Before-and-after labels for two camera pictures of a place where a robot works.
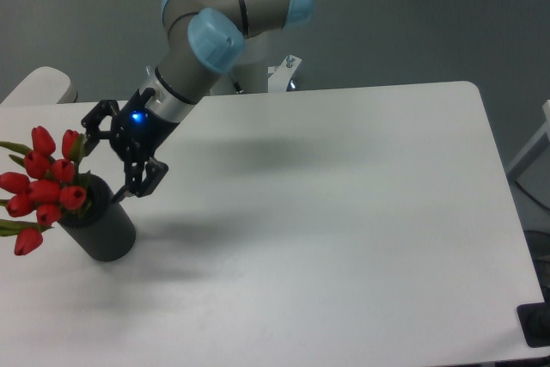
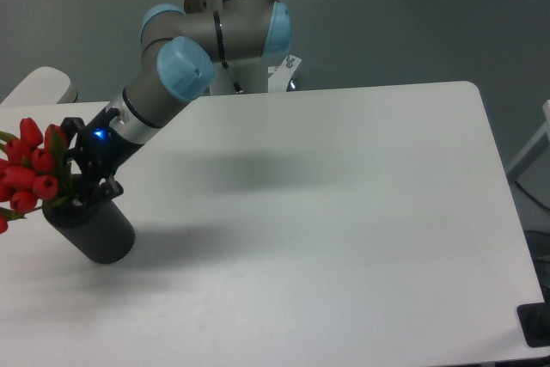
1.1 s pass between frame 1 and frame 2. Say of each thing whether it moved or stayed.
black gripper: moved
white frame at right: stayed
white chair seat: stayed
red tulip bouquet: moved
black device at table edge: stayed
